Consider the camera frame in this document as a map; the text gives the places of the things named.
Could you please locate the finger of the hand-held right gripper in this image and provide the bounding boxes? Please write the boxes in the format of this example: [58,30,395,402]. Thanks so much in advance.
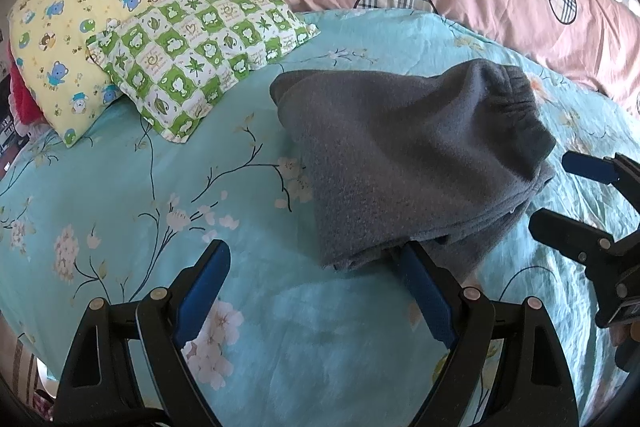
[561,150,640,208]
[529,208,614,266]

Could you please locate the grey fleece pants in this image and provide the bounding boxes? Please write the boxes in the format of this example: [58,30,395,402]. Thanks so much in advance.
[270,59,558,280]

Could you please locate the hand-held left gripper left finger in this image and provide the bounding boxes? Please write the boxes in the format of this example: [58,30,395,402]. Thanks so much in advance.
[52,239,232,427]

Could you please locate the red cloth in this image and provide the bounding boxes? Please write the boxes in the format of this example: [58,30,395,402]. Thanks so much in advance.
[0,41,49,138]

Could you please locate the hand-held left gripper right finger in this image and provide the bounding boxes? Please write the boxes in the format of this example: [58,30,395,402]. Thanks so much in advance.
[397,241,581,427]

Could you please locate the green checkered pillow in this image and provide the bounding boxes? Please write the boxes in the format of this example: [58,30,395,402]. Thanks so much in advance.
[86,0,321,144]

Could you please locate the turquoise floral bed sheet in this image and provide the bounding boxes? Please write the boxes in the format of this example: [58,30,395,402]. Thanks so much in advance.
[0,7,635,427]

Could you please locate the yellow cartoon print pillow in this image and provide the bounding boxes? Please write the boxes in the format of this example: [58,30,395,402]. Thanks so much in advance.
[7,0,264,149]

